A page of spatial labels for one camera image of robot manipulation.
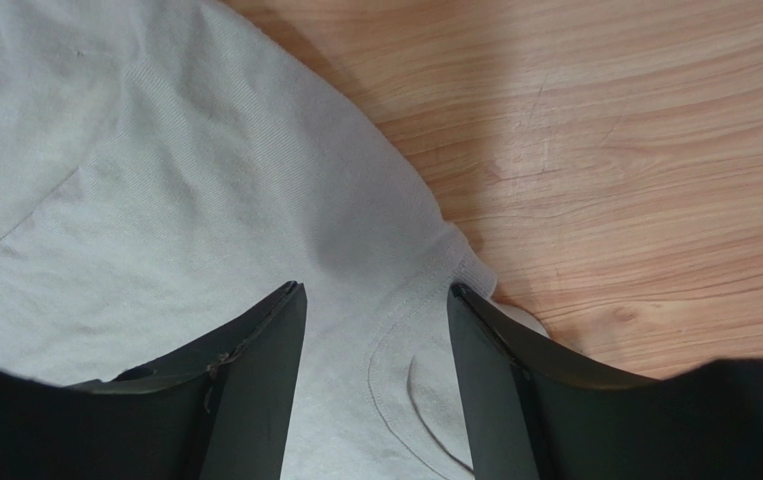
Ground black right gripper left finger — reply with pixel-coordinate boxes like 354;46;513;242
72;281;307;479

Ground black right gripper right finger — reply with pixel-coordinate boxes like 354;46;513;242
447;283;652;479

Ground beige t-shirt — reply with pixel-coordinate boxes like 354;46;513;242
0;0;550;480

